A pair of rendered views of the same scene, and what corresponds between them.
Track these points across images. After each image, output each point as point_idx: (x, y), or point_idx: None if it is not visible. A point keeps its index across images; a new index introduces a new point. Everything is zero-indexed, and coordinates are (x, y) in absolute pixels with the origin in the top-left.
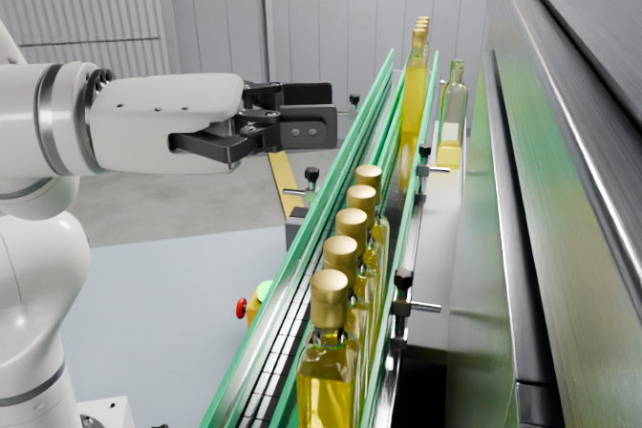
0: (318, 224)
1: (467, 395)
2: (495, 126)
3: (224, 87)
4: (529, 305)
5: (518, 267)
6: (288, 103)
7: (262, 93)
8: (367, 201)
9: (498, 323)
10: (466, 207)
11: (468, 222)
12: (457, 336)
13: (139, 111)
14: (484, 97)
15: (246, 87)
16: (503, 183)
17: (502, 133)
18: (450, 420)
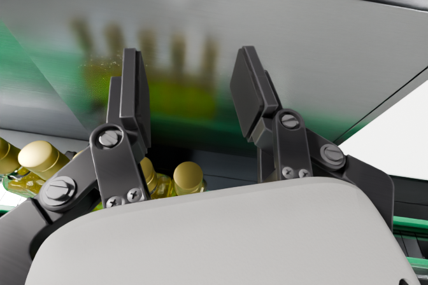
0: None
1: (294, 98)
2: None
3: (221, 231)
4: None
5: (411, 5)
6: (146, 126)
7: (137, 165)
8: (54, 149)
9: (411, 32)
10: (111, 72)
11: (151, 70)
12: (190, 117)
13: None
14: None
15: (134, 197)
16: None
17: None
18: (218, 135)
